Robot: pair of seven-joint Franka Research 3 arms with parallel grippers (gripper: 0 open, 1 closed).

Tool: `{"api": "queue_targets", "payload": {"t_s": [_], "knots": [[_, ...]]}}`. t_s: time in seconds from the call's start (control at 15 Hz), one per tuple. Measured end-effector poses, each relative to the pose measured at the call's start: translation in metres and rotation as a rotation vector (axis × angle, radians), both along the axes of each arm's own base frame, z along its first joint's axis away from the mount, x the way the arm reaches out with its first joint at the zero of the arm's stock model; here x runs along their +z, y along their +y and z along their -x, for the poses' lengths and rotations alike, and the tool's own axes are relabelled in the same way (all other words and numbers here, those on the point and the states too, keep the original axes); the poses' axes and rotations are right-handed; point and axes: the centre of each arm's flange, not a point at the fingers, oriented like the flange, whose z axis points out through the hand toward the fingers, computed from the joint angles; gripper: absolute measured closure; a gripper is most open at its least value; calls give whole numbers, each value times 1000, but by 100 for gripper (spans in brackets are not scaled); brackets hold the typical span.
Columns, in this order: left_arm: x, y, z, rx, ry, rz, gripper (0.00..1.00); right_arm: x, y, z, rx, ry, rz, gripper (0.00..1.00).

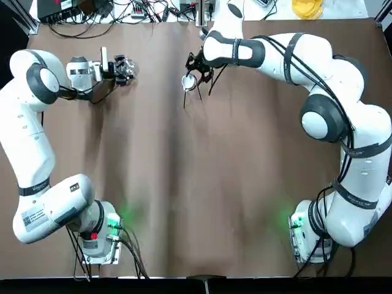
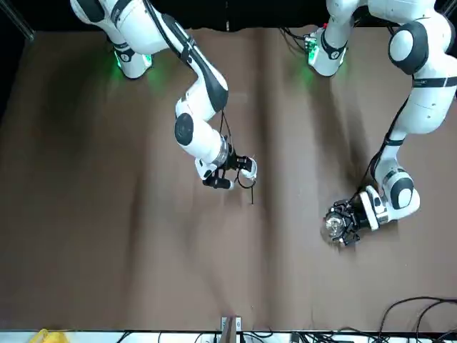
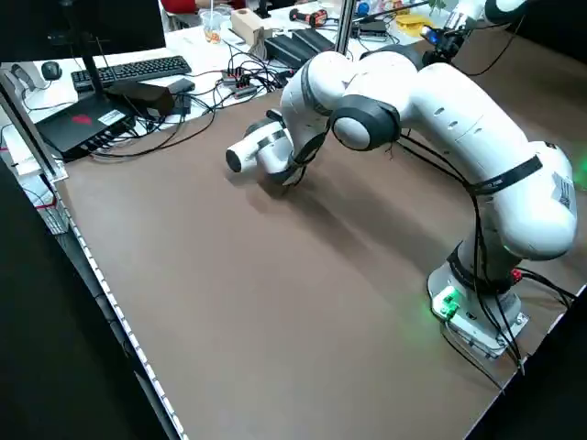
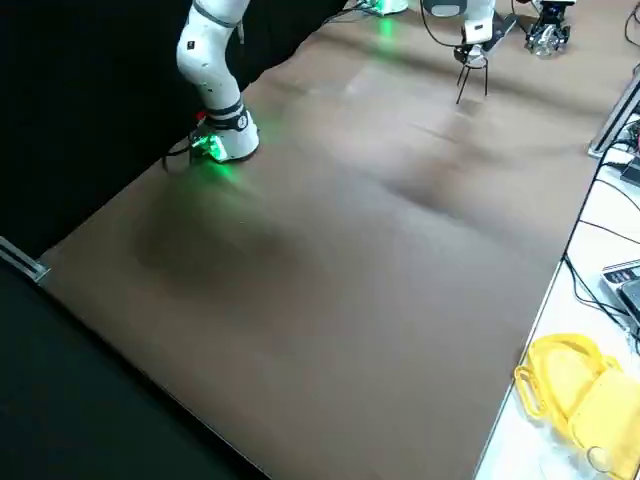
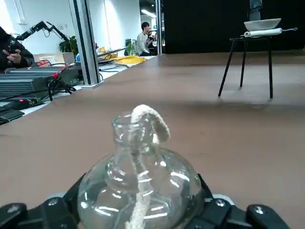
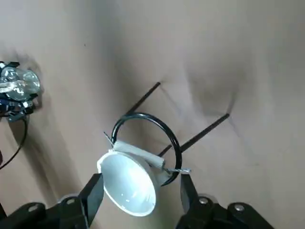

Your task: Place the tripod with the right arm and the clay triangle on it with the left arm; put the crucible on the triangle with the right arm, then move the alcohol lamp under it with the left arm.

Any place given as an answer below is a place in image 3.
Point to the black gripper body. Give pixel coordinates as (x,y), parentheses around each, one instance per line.
(447,41)

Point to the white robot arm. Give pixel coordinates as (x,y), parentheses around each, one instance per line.
(458,119)
(470,9)

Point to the yellow plastic case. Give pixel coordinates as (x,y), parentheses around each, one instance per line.
(410,25)

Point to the small black flat device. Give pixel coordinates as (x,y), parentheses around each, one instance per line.
(372,28)

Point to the black ribbed adapter box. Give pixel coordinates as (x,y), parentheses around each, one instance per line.
(316,40)
(286,48)

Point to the orange and black power tool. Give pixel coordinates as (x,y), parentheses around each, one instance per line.
(316,17)

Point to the usb hub with plugs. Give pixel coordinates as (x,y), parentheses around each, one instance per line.
(238,84)

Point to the clear plastic cup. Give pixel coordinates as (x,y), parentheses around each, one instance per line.
(212,32)

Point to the flat black power brick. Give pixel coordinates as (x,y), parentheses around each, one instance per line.
(182,85)

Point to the person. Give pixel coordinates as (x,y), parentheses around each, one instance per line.
(179,4)

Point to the black rectangular box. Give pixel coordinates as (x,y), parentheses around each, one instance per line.
(147,96)

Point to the black keyboard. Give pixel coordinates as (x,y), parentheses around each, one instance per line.
(137,69)

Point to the black computer monitor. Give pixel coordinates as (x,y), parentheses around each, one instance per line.
(91,27)

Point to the black computer with red logo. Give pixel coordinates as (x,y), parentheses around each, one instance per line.
(78,128)

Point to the black computer mouse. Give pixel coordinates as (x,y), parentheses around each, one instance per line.
(51,69)

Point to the white table edge strip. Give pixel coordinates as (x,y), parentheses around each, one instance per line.
(121,316)

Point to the aluminium profile post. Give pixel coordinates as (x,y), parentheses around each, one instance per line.
(345,27)

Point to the aluminium frame post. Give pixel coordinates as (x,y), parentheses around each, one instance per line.
(32,133)

